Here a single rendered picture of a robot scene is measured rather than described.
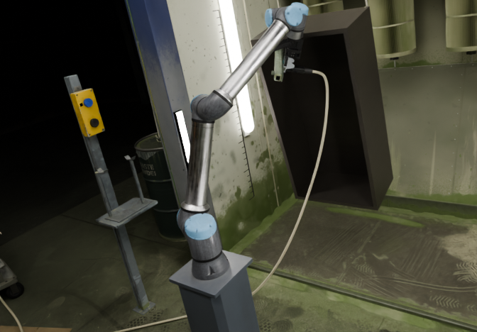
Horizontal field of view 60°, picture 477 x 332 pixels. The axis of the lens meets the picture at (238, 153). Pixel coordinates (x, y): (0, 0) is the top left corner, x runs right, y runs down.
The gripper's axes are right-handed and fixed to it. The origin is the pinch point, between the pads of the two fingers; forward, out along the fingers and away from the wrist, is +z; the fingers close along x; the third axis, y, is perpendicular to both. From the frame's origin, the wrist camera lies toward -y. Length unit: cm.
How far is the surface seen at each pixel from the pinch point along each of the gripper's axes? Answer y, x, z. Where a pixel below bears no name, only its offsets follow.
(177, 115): -61, 5, 49
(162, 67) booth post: -73, 18, 22
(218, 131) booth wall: -35, 28, 78
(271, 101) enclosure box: -1.7, 15.4, 35.0
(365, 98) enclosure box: 49, -5, 10
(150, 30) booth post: -81, 27, 2
